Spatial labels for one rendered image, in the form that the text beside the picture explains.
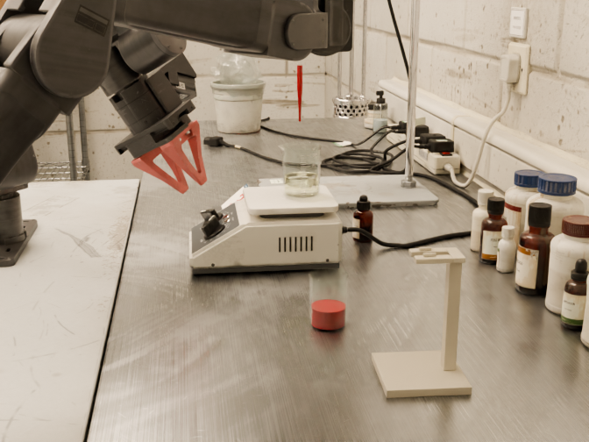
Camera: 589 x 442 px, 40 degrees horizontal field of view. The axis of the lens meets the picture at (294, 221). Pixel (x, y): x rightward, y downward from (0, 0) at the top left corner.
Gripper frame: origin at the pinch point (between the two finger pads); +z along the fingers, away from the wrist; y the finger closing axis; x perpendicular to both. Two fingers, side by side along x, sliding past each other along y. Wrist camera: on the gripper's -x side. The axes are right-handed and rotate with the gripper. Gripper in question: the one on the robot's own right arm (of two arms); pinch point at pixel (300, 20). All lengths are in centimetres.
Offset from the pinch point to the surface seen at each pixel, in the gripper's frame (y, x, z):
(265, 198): 4.8, 23.2, -1.0
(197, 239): 14.0, 28.5, -1.4
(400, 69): -44, 18, 114
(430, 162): -33, 30, 49
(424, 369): -7.1, 31.1, -37.4
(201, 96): 10, 41, 236
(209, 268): 12.7, 31.0, -6.1
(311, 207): -0.7, 23.3, -5.9
